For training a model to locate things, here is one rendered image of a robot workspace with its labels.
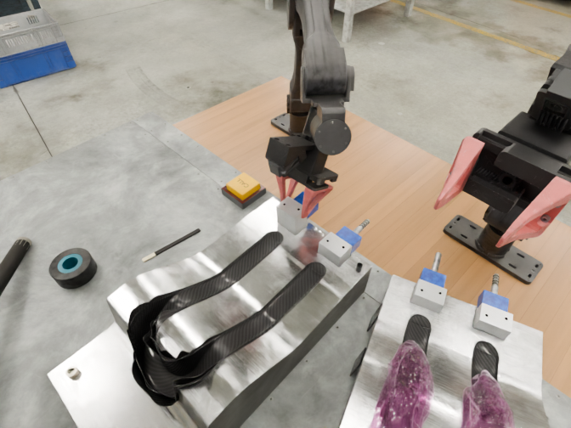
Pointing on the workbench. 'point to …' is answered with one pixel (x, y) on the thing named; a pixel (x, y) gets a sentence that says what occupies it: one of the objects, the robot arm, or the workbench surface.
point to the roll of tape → (73, 268)
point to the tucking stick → (171, 245)
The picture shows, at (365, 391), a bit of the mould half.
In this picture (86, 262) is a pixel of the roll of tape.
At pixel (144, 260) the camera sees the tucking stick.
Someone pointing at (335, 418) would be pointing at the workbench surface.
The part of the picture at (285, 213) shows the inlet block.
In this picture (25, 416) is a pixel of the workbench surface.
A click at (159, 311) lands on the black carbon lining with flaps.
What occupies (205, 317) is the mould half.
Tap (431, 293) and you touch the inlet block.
